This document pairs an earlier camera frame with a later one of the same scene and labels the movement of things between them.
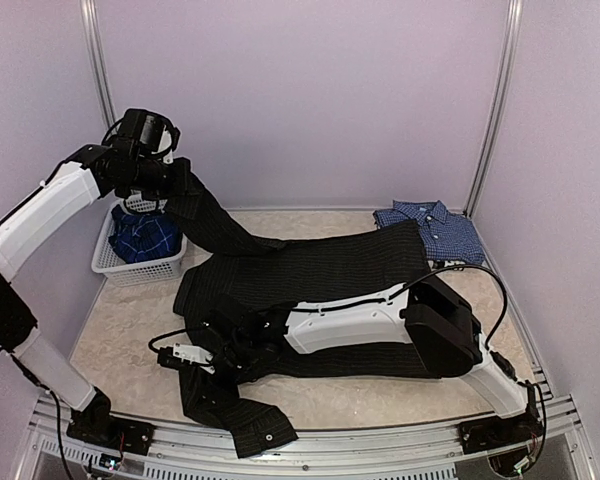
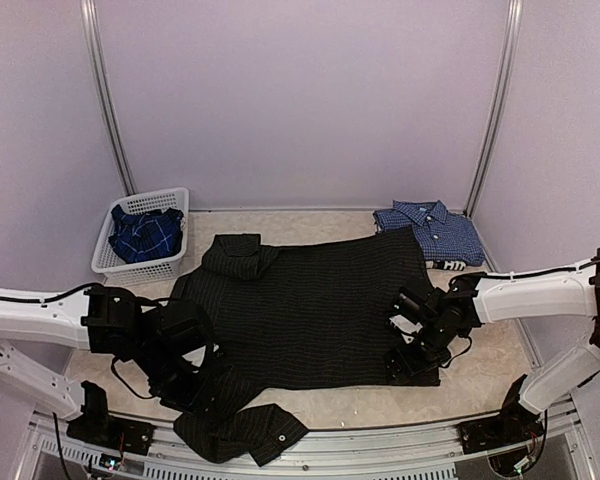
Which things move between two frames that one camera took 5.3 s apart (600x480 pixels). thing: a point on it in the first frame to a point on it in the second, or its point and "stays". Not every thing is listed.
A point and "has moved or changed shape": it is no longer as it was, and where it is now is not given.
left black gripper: x=181 y=182 to x=195 y=398
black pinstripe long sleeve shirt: x=233 y=307 has moved or changed shape
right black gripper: x=227 y=385 to x=413 y=365
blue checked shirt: x=446 y=236 stays
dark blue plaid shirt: x=138 y=238 stays
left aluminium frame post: x=88 y=10 stays
